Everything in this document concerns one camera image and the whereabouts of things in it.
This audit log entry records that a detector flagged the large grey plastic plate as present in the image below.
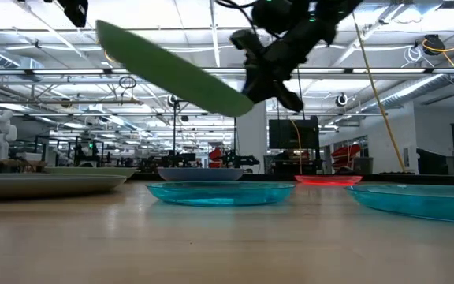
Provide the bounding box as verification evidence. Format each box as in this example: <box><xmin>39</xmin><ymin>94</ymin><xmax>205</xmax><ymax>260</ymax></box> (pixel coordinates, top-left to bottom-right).
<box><xmin>0</xmin><ymin>173</ymin><xmax>128</xmax><ymax>200</ymax></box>

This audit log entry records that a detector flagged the pink transparent plastic plate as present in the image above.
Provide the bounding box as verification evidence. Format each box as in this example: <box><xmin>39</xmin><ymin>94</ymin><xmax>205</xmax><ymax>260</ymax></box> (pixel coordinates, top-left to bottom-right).
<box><xmin>293</xmin><ymin>174</ymin><xmax>364</xmax><ymax>187</ymax></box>

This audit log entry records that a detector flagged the blue-grey plastic plate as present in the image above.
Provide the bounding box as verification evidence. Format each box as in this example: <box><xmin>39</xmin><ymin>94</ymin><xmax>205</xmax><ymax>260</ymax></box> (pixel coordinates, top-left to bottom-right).
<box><xmin>157</xmin><ymin>167</ymin><xmax>246</xmax><ymax>183</ymax></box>

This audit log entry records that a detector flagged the black metal stand frame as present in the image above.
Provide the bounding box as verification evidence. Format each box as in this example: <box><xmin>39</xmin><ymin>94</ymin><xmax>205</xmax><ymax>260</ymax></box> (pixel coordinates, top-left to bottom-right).
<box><xmin>173</xmin><ymin>98</ymin><xmax>238</xmax><ymax>159</ymax></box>

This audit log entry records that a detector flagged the white robot figure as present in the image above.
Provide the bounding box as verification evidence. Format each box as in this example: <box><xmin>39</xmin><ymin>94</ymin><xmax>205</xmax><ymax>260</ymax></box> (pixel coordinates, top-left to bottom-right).
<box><xmin>0</xmin><ymin>109</ymin><xmax>18</xmax><ymax>161</ymax></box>

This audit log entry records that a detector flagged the black metal table frame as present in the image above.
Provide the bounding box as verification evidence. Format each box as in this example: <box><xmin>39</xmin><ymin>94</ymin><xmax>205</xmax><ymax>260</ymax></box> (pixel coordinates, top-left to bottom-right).
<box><xmin>126</xmin><ymin>171</ymin><xmax>454</xmax><ymax>187</ymax></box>

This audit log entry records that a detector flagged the bright green plastic plate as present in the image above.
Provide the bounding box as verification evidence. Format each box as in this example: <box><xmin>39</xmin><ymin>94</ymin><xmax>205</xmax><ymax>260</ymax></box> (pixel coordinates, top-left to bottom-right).
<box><xmin>95</xmin><ymin>19</ymin><xmax>255</xmax><ymax>118</ymax></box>

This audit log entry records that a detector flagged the yellow hanging cable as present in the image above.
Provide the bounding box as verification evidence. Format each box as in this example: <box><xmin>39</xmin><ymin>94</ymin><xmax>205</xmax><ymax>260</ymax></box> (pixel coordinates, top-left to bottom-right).
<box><xmin>352</xmin><ymin>11</ymin><xmax>407</xmax><ymax>174</ymax></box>

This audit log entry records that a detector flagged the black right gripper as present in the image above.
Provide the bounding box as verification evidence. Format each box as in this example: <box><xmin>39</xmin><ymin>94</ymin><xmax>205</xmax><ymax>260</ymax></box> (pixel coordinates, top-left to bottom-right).
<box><xmin>229</xmin><ymin>28</ymin><xmax>337</xmax><ymax>114</ymax></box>

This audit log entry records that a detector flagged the black cylindrical unit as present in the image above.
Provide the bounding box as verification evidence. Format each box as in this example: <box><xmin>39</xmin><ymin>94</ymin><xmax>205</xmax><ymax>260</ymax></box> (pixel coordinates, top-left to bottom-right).
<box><xmin>415</xmin><ymin>148</ymin><xmax>450</xmax><ymax>176</ymax></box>

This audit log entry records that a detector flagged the black monitor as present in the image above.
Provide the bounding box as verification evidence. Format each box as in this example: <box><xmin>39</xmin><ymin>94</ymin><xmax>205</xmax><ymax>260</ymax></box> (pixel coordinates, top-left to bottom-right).
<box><xmin>268</xmin><ymin>118</ymin><xmax>321</xmax><ymax>151</ymax></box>

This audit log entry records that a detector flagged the teal transparent plastic plate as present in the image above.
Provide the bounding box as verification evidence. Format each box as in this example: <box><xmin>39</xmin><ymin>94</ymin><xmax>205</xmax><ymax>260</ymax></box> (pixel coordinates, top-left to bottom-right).
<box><xmin>146</xmin><ymin>181</ymin><xmax>296</xmax><ymax>207</ymax></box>
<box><xmin>344</xmin><ymin>184</ymin><xmax>454</xmax><ymax>226</ymax></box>

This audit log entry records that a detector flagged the grey bin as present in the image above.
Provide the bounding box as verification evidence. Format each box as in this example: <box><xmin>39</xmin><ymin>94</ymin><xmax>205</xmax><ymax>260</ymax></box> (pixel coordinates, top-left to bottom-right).
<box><xmin>353</xmin><ymin>156</ymin><xmax>374</xmax><ymax>175</ymax></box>

